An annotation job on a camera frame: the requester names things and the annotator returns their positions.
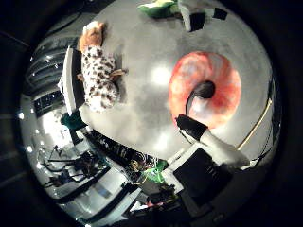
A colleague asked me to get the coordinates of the bright green bag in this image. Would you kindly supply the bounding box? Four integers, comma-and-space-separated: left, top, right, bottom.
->
144, 160, 169, 184

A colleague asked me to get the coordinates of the spotted plush toy, orange head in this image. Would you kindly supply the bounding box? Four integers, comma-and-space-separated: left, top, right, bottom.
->
76, 20, 129, 114

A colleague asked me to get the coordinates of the green and white plush toy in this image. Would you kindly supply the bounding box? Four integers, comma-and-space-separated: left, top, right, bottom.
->
137, 0, 182, 19

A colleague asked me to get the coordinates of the yellow cable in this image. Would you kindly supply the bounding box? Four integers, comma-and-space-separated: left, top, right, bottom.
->
236, 96, 274, 151

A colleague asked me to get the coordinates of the black cable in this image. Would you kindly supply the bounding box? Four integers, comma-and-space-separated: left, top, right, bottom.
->
252, 74, 282, 168

